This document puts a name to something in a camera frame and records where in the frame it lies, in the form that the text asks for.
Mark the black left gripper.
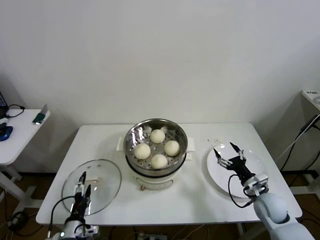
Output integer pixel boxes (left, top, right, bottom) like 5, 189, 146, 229
70, 171, 92, 221

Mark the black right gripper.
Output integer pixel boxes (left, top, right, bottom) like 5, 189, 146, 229
213, 141, 256, 182

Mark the glass lid with cream handle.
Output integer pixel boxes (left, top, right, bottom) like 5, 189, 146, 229
61, 158, 123, 217

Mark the white steamed baozi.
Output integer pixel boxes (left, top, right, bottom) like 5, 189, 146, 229
151, 154, 168, 170
150, 129, 166, 144
163, 139, 180, 156
134, 142, 151, 160

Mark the stainless steel steamer basket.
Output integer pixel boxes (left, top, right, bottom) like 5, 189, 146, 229
116, 118, 197, 176

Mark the white round plate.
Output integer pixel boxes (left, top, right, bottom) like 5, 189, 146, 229
206, 143, 270, 200

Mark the white electric cooker pot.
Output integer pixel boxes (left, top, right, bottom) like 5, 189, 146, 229
125, 149, 194, 192

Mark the white side table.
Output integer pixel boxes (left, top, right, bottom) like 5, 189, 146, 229
0, 108, 52, 210

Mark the white power strip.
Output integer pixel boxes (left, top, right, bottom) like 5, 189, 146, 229
136, 232, 168, 240

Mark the white side cabinet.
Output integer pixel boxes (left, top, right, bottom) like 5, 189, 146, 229
301, 88, 320, 118

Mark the blue computer mouse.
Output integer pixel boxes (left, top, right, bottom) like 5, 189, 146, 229
0, 121, 14, 141

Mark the laptop screen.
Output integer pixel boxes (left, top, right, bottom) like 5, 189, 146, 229
0, 89, 9, 119

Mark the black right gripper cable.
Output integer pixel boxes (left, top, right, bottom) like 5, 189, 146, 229
227, 174, 254, 208

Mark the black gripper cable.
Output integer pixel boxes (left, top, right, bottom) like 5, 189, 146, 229
227, 174, 254, 208
48, 196, 76, 237

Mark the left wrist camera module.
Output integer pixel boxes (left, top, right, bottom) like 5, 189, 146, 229
74, 223, 100, 237

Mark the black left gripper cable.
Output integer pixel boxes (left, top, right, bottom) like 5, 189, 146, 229
48, 196, 76, 237

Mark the black cable bundle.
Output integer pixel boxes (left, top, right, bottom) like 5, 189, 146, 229
9, 211, 29, 226

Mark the white cable with black plug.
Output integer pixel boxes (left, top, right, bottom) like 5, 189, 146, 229
275, 115, 318, 162

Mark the green handled scraper tool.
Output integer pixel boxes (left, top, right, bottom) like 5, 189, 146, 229
32, 103, 49, 125

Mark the black laptop cable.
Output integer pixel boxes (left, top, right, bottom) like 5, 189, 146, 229
6, 103, 26, 119

